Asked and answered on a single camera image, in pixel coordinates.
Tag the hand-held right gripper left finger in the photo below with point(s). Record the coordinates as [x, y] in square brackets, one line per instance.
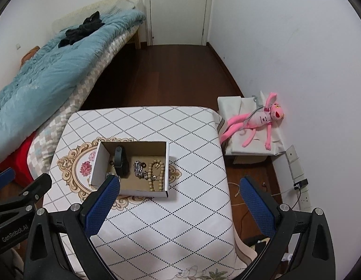
[103, 204]

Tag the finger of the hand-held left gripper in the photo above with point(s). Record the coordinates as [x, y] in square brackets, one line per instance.
[37, 188]
[3, 178]

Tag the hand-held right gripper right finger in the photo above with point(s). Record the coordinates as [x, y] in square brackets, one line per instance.
[256, 204]

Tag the cardboard box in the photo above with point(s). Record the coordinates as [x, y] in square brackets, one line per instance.
[100, 166]

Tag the black smart band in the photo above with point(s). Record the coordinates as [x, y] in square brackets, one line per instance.
[121, 163]

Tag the red blanket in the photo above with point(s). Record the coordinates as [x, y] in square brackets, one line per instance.
[22, 163]

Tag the black charger plug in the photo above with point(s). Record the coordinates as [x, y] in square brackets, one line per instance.
[301, 184]

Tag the beige striped under cloth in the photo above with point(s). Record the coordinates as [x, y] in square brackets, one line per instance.
[246, 253]

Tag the diamond patterned tablecloth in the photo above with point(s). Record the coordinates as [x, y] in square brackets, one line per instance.
[168, 224]

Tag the pink plush toy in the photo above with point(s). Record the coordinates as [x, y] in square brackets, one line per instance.
[262, 119]

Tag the white cloth covered box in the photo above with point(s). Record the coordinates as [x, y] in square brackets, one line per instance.
[233, 105]

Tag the light blue quilt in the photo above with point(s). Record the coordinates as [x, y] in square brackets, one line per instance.
[52, 75]

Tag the checkered bedsheet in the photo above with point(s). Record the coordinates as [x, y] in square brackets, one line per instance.
[87, 84]

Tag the brown pillow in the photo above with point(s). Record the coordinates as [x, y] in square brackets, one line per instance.
[30, 54]

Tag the black garment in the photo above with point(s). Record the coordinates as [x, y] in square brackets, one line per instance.
[81, 30]

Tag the cream quilted mattress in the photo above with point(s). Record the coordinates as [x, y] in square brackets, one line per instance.
[110, 5]

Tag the white door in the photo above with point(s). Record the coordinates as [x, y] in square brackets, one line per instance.
[180, 8]

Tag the white wall socket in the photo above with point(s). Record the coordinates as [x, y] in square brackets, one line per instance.
[304, 199]

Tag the white wall plate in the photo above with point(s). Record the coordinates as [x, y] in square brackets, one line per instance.
[297, 169]
[293, 154]

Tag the wooden bed frame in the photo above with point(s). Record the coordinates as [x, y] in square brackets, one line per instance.
[137, 39]

